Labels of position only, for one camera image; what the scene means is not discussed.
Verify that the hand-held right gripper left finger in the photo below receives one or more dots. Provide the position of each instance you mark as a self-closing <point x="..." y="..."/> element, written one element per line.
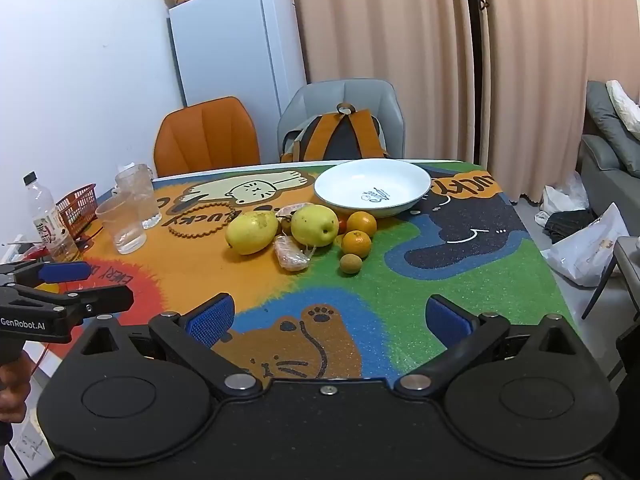
<point x="210" y="319"/>

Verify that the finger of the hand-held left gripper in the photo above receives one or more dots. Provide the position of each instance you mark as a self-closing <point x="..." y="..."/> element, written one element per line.
<point x="105" y="299"/>
<point x="65" y="271"/>

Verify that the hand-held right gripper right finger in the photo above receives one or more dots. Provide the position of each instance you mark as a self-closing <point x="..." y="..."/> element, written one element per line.
<point x="446" y="317"/>

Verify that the elongated yellow pear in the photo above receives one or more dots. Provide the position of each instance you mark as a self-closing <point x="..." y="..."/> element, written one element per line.
<point x="251" y="232"/>

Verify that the plastic-wrapped pomelo segment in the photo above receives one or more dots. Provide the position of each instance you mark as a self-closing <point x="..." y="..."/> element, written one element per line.
<point x="291" y="255"/>
<point x="295" y="208"/>

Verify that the orange mandarin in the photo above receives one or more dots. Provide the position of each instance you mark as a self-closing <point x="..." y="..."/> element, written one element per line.
<point x="356" y="243"/>
<point x="362" y="223"/>

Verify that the round yellow pear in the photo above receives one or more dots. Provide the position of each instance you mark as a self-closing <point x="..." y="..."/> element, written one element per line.
<point x="315" y="225"/>

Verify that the white bowl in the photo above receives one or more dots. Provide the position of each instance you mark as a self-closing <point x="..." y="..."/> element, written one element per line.
<point x="372" y="187"/>

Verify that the person's left hand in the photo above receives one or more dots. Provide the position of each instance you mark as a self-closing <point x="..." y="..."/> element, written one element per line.
<point x="12" y="390"/>

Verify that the colourful printed table mat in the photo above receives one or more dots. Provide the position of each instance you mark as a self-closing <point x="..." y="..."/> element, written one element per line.
<point x="450" y="270"/>

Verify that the clear plastic bottle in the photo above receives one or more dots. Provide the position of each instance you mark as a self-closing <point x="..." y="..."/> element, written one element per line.
<point x="47" y="222"/>

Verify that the small orange plastic basket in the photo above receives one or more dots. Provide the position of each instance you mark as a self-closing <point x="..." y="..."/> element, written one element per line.
<point x="77" y="207"/>

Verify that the clear plastic cup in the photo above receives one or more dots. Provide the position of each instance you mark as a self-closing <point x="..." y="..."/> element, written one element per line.
<point x="122" y="230"/>

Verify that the clear plastic pitcher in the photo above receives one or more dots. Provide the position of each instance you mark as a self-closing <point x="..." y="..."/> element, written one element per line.
<point x="140" y="195"/>

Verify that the small red tomato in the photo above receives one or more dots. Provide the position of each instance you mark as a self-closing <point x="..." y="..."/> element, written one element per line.
<point x="342" y="225"/>

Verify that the dark cloth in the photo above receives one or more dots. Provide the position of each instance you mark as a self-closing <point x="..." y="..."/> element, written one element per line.
<point x="570" y="225"/>

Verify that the orange chair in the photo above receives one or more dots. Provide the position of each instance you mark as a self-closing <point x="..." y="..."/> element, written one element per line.
<point x="207" y="137"/>

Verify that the grey side table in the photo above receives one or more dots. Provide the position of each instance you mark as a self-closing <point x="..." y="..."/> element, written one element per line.
<point x="627" y="260"/>

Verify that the orange and grey backpack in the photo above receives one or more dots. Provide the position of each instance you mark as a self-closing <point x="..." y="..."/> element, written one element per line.
<point x="345" y="137"/>

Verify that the grey sofa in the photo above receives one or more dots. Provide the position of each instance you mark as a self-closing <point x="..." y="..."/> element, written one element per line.
<point x="607" y="165"/>

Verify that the grey chair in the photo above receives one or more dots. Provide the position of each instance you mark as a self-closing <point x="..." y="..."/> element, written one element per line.
<point x="340" y="95"/>

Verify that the white refrigerator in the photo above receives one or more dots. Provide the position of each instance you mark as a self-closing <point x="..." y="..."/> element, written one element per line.
<point x="235" y="45"/>

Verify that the white pillow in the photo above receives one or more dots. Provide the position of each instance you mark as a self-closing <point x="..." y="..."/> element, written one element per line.
<point x="625" y="105"/>

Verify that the beige curtain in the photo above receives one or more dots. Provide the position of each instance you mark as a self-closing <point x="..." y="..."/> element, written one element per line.
<point x="375" y="25"/>
<point x="545" y="35"/>

